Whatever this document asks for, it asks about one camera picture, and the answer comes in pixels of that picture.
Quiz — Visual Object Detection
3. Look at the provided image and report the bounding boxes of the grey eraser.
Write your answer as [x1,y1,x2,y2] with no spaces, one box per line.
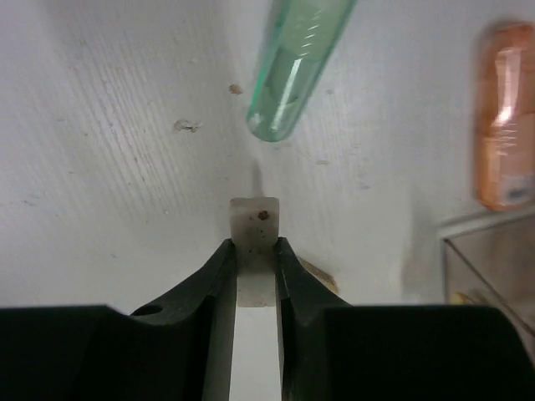
[229,197,279,308]

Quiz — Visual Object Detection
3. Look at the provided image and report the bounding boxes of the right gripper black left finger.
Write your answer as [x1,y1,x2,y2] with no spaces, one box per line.
[1,241,237,400]

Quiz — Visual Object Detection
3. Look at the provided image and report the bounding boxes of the green highlighter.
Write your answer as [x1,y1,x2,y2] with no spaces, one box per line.
[247,0,355,142]

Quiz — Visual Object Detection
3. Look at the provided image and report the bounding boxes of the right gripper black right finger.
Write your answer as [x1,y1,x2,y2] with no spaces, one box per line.
[274,238,534,400]

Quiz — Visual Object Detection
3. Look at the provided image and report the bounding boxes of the orange highlighter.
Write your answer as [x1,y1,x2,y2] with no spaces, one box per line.
[474,20,534,211]

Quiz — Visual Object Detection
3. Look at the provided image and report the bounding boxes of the small wooden block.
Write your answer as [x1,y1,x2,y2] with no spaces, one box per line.
[298,257,339,294]

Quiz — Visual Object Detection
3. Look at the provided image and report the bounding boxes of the teal and orange drawer box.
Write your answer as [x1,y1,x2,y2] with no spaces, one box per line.
[439,207,534,336]

